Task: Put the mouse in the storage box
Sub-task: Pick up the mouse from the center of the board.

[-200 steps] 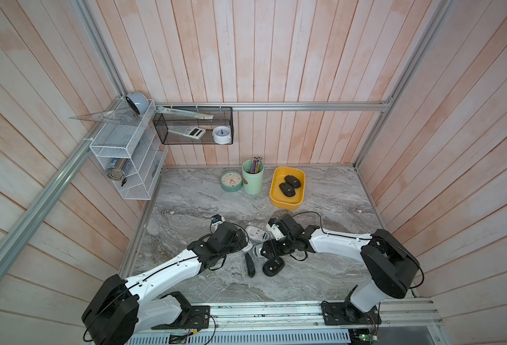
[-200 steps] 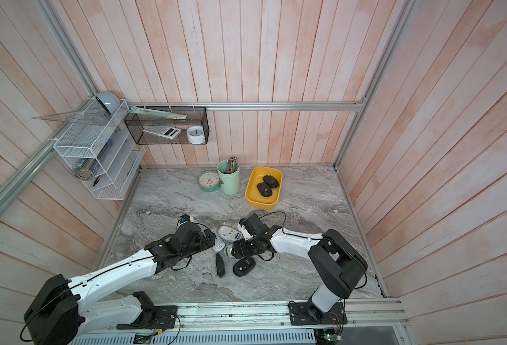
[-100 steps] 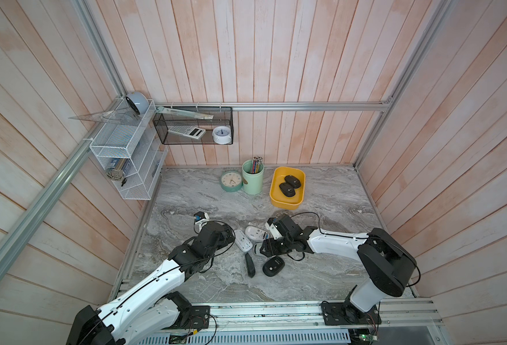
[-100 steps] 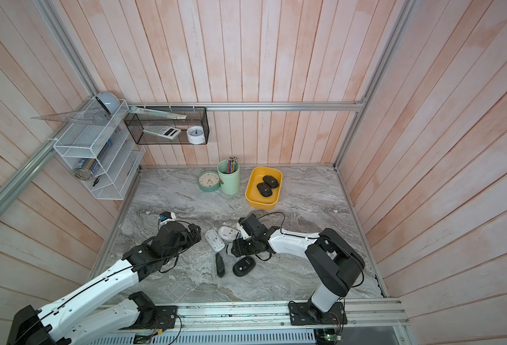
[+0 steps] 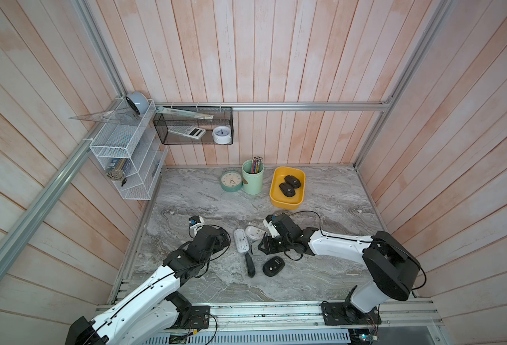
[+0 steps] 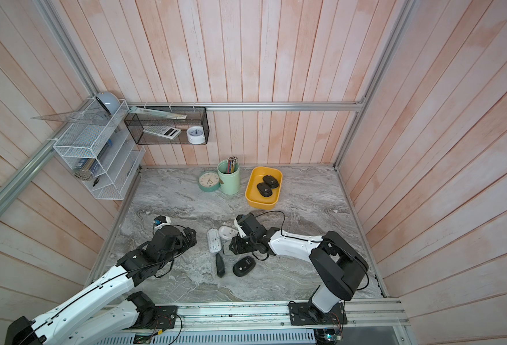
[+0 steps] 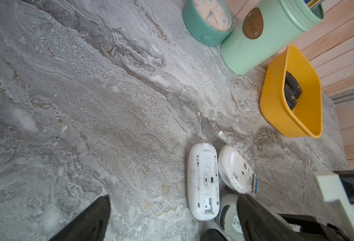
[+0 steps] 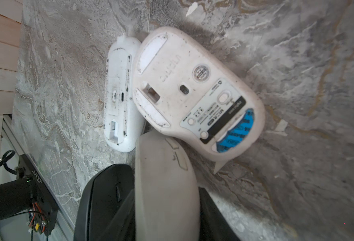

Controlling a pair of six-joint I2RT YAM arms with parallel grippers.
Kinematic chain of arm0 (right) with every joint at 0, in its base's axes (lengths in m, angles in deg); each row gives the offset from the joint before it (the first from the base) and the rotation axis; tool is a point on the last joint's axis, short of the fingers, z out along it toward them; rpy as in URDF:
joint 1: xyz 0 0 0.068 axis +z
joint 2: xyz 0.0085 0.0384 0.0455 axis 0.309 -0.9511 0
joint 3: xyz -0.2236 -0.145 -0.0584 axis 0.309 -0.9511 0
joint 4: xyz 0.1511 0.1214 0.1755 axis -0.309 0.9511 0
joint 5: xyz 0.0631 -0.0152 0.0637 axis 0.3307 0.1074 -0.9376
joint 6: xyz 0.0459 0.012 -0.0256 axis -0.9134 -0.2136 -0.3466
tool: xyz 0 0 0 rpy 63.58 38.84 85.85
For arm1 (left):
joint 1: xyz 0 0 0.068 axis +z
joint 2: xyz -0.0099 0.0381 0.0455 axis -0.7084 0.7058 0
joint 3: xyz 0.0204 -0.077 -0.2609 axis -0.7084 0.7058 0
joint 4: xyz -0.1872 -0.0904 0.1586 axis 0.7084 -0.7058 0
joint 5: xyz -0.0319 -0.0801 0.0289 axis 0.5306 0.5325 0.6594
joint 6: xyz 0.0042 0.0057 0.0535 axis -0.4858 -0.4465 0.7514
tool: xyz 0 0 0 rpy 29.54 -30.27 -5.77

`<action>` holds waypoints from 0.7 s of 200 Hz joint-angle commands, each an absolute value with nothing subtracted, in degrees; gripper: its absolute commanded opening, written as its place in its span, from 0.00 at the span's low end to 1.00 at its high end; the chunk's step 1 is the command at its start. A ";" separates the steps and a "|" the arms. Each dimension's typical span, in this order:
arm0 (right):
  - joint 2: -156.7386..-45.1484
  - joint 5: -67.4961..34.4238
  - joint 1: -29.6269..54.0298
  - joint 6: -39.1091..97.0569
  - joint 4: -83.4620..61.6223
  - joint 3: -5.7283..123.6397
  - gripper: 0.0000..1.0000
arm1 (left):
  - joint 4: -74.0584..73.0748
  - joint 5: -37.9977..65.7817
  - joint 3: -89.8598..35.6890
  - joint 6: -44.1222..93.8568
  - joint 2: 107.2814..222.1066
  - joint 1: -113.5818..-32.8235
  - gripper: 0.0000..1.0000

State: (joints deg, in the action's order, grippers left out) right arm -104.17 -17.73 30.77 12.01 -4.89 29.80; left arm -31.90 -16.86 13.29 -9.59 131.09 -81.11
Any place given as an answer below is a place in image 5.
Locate black mouse top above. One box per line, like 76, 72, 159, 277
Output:
279, 183, 296, 198

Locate white tape roll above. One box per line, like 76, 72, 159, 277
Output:
212, 126, 233, 145

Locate pens in cup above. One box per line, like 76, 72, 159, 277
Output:
250, 156, 263, 175

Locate binder clips jar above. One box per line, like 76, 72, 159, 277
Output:
105, 158, 129, 181

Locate black mouse bottom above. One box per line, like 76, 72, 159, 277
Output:
262, 256, 285, 277

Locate white calculator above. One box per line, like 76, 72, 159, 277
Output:
168, 126, 206, 140

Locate green pen cup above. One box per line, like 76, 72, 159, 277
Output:
241, 160, 264, 195

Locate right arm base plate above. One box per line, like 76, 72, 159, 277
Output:
320, 301, 381, 326

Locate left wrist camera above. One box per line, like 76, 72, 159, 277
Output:
189, 216, 205, 238

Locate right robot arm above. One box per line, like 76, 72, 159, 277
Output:
258, 214, 422, 323

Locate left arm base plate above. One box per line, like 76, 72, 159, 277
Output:
170, 305, 210, 330

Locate white wire shelf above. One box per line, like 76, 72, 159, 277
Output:
90, 99, 167, 201

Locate black wire basket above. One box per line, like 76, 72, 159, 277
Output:
153, 106, 234, 145

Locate yellow storage box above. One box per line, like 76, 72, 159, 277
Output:
269, 167, 306, 210

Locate clear triangle ruler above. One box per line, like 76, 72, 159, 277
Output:
70, 107, 141, 126

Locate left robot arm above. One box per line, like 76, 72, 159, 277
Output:
65, 225, 231, 344

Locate green round clock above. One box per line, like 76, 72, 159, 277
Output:
220, 171, 243, 193

